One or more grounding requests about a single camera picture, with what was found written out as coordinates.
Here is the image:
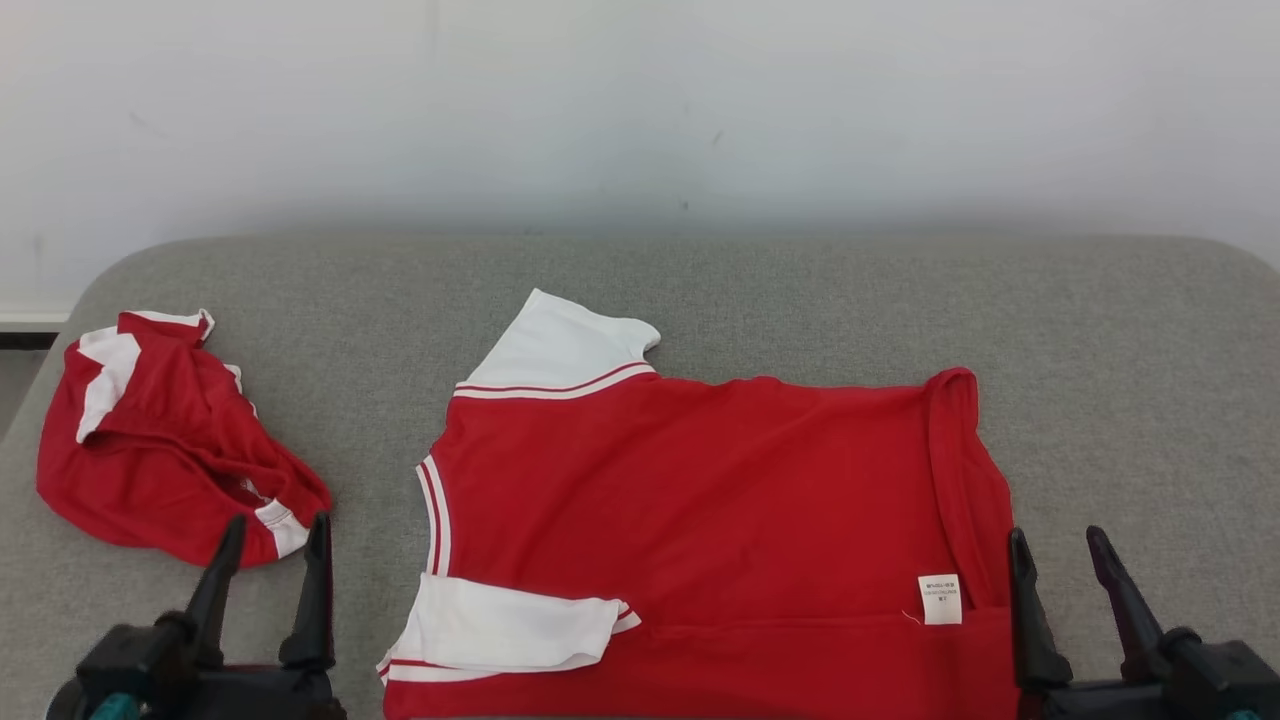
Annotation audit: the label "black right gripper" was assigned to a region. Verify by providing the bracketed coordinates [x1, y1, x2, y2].
[1008, 526, 1280, 720]

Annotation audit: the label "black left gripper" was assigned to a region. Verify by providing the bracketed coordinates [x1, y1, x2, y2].
[45, 512, 348, 720]

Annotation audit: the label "red white shorts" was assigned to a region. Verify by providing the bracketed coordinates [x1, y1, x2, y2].
[36, 308, 334, 569]

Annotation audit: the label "red white jersey shirt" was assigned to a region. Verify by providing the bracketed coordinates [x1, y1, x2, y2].
[377, 288, 1021, 720]

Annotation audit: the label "white wall skirting board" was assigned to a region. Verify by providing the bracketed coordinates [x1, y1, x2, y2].
[0, 300, 73, 327]

